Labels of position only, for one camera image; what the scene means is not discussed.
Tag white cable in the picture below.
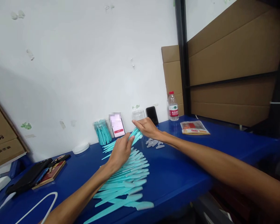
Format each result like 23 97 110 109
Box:
0 191 59 224

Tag black leather pouch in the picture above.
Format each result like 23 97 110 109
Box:
5 158 53 196

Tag clear jar of teal sticks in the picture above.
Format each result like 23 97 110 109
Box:
93 118 113 146

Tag pile of teal plastic sticks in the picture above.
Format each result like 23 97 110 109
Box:
83 141 155 224

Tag stack of brown cartons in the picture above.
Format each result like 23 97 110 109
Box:
0 90 29 171

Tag black smartphone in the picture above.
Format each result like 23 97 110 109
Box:
145 106 159 126

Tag black shelf with cardboard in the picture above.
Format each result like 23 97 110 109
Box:
174 0 280 140

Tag bundle of teal sticks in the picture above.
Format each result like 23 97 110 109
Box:
127 127 144 148

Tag white round lid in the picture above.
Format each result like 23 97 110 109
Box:
72 142 91 155

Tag clear water bottle red cap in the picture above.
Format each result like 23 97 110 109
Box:
168 91 180 122

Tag person's left fingers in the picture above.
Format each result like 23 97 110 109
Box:
114 134 131 150

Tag person's left hand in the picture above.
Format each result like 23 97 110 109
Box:
106 134 135 170

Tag person's right hand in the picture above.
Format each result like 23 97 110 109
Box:
132 117 162 141

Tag person's right fingers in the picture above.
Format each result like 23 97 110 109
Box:
132 117 150 136

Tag empty clear plastic jar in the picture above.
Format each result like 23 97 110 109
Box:
131 109 147 127

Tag black key fob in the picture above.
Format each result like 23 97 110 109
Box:
53 154 71 164

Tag flat brown cardboard sheets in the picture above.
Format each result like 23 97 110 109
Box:
161 44 185 118

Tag orange snack packet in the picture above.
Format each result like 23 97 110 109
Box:
180 121 211 136

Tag red and gold box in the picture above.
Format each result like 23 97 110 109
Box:
32 160 67 190

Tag smartphone with lit screen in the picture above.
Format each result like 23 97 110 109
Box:
108 113 126 138

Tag pile of clear plastic caps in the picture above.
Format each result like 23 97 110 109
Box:
145 137 166 150

